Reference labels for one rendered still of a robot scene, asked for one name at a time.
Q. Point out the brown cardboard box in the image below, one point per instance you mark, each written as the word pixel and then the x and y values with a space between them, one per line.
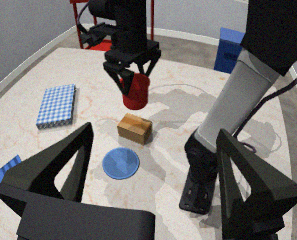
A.
pixel 135 128

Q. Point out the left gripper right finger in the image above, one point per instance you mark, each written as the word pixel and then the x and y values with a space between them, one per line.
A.
pixel 272 193

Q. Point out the blue round coaster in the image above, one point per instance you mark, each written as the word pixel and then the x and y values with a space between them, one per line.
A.
pixel 120 163

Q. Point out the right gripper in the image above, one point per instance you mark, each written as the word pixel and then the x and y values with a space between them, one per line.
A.
pixel 132 44

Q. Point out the red cup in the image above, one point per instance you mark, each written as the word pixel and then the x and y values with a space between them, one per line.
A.
pixel 137 99

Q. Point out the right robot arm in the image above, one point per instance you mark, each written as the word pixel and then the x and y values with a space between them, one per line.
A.
pixel 270 41

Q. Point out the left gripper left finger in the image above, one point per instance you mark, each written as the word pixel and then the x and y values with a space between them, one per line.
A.
pixel 38 172

